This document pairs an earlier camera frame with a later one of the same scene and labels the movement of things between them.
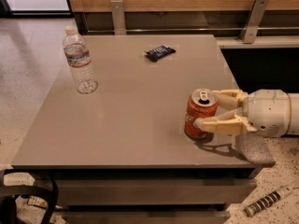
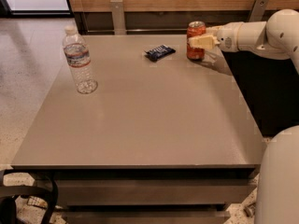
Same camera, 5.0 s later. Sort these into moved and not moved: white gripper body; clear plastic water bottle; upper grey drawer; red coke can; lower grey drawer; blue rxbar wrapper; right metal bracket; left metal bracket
Moved: white gripper body; red coke can
Not moved: clear plastic water bottle; lower grey drawer; blue rxbar wrapper; right metal bracket; left metal bracket; upper grey drawer
